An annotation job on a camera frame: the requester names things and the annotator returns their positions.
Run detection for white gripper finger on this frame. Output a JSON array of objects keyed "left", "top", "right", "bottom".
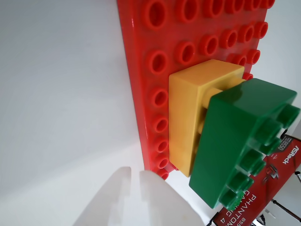
[
  {"left": 72, "top": 166, "right": 132, "bottom": 226},
  {"left": 139, "top": 170, "right": 204, "bottom": 226}
]

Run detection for large green lego brick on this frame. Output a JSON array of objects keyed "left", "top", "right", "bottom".
[{"left": 189, "top": 78, "right": 301, "bottom": 210}]

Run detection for yellow lego brick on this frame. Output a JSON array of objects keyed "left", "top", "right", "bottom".
[{"left": 168, "top": 59, "right": 246, "bottom": 178}]

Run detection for red lego baseplate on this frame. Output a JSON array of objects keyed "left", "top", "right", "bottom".
[{"left": 117, "top": 0, "right": 276, "bottom": 181}]

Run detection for red ASRock cardboard box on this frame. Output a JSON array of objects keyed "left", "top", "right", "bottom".
[{"left": 206, "top": 133, "right": 301, "bottom": 226}]

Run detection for black cable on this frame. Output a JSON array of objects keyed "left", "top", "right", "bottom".
[{"left": 257, "top": 212, "right": 267, "bottom": 226}]

